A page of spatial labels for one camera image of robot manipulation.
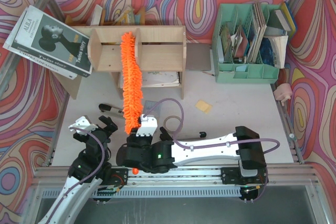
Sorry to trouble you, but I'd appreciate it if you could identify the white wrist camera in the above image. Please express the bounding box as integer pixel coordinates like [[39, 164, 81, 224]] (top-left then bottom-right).
[[136, 114, 158, 137], [68, 116, 98, 135]]

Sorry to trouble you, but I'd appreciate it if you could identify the white notebook under shelf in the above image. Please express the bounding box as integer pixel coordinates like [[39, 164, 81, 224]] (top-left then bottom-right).
[[119, 71, 182, 89]]

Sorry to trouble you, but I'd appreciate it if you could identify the grey black stapler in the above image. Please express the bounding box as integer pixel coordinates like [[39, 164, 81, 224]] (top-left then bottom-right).
[[98, 103, 123, 117]]

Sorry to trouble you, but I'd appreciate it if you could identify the wooden bookshelf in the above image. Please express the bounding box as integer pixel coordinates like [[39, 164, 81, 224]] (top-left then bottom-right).
[[64, 25, 187, 101]]

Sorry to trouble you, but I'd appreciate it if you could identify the white book under Twins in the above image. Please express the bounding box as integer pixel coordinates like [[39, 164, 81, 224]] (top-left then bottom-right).
[[3, 7, 77, 80]]

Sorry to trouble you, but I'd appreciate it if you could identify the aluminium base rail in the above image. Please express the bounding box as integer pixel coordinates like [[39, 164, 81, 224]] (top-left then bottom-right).
[[33, 165, 320, 198]]

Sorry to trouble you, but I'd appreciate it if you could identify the green desk organizer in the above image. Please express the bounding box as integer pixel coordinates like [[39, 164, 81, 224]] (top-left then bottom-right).
[[212, 2, 279, 84]]

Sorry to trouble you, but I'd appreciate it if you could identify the tape roll ring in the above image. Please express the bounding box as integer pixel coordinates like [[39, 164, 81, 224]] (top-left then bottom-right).
[[164, 115, 183, 130]]

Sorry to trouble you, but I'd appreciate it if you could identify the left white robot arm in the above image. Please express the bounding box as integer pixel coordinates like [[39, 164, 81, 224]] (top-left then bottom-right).
[[39, 115, 118, 223]]

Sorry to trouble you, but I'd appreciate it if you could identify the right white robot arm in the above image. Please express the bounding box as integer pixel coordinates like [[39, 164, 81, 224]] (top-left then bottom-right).
[[116, 126, 280, 174]]

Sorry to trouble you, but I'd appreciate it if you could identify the black plastic clip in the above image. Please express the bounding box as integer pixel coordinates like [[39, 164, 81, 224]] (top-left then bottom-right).
[[160, 126, 173, 142]]

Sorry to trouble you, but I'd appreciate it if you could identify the orange microfiber duster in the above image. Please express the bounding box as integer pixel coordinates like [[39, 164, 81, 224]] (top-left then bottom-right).
[[119, 31, 144, 175]]

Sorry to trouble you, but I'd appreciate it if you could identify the grey hardcover book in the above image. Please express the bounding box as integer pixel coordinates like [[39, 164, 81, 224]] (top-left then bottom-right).
[[265, 9, 291, 36]]

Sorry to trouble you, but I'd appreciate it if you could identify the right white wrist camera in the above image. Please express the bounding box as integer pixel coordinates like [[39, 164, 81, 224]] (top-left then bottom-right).
[[136, 114, 158, 137]]

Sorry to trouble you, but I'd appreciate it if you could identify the yellow sticky note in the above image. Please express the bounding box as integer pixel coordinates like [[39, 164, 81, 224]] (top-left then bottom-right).
[[195, 100, 213, 114]]

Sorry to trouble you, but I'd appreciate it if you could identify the clear tube black cap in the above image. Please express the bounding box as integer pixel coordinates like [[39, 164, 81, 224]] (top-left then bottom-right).
[[198, 131, 207, 138]]

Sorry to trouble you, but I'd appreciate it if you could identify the pink wall hook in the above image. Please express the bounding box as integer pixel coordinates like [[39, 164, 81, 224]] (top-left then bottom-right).
[[274, 83, 292, 106]]

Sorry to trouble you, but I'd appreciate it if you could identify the black Twins story book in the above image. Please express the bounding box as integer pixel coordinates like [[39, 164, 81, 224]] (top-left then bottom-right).
[[12, 9, 92, 77]]

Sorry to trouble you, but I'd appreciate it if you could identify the brown board behind shelf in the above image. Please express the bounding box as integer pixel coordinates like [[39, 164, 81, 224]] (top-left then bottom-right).
[[186, 43, 211, 71]]

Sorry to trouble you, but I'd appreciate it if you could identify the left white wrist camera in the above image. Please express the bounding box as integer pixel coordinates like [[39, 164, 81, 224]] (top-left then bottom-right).
[[68, 116, 98, 135]]

